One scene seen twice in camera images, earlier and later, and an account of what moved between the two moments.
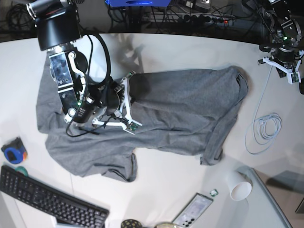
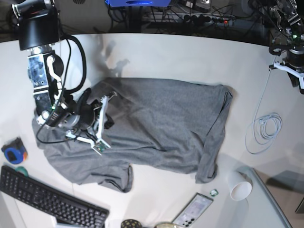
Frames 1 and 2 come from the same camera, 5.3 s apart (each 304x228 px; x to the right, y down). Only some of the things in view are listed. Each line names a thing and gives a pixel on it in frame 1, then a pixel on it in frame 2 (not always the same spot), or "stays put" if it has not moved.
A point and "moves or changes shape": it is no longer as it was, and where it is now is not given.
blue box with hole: (138, 3) stays put
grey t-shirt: (185, 111) moves or changes shape
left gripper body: (116, 101) to (89, 121)
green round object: (22, 169) stays put
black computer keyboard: (70, 211) stays put
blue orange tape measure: (14, 152) stays put
